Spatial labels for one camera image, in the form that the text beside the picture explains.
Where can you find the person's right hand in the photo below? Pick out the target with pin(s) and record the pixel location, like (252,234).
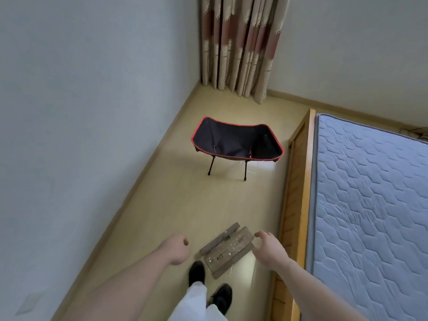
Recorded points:
(272,254)

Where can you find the person's left hand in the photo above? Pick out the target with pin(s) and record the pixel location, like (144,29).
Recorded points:
(175,250)

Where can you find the small wooden stool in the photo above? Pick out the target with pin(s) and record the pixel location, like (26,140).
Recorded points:
(227,252)

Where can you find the black red-trimmed camp chair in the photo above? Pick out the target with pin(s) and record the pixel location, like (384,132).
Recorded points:
(234,140)

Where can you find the person's left forearm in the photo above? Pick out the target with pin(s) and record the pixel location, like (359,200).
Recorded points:
(120,294)

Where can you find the person's right forearm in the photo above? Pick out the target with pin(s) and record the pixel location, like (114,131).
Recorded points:
(317,297)

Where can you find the person's black left shoe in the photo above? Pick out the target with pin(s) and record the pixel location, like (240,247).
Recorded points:
(196,272)

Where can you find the person's black shoe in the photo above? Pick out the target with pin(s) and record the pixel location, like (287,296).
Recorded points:
(222,297)
(196,272)

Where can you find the person's white trousers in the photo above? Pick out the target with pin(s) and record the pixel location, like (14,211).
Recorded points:
(194,304)

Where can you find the person's black right shoe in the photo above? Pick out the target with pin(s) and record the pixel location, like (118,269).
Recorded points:
(222,297)

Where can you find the grey quilted mattress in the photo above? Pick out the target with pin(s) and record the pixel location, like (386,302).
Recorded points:
(367,213)

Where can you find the beige patterned curtain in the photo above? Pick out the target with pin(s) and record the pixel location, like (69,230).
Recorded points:
(240,40)

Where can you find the white low wall outlet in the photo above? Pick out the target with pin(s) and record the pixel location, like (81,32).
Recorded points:
(28,304)

